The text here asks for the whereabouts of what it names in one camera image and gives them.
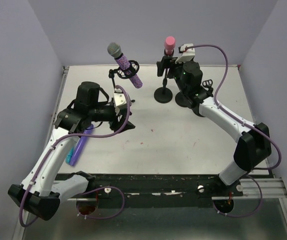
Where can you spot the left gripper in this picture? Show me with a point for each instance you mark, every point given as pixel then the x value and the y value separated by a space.
pixel 115 125

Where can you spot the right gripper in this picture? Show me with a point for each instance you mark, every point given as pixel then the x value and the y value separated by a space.
pixel 167 63

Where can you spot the pink microphone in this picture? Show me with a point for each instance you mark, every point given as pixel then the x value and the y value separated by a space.
pixel 169 45

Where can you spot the black round-base clip stand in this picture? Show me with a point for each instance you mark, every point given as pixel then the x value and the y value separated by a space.
pixel 163 94

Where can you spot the black shock-mount desk stand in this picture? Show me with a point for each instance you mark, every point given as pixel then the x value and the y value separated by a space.
pixel 182 101

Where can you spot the plain purple microphone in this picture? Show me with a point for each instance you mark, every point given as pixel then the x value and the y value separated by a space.
pixel 78 149

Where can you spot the teal microphone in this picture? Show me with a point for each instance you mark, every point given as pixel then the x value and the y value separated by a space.
pixel 69 156

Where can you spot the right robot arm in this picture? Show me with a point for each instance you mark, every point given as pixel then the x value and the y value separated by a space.
pixel 252 144

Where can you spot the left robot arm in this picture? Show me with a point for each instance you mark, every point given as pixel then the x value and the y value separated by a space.
pixel 92 114

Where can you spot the purple glitter microphone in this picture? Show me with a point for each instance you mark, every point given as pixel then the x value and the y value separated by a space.
pixel 115 51

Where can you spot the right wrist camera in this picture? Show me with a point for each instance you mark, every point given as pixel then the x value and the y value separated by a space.
pixel 186 53

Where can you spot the black tripod shock-mount stand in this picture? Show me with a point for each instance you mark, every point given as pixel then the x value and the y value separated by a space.
pixel 124 74

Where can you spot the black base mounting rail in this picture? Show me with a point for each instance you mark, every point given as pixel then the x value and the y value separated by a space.
pixel 157 190

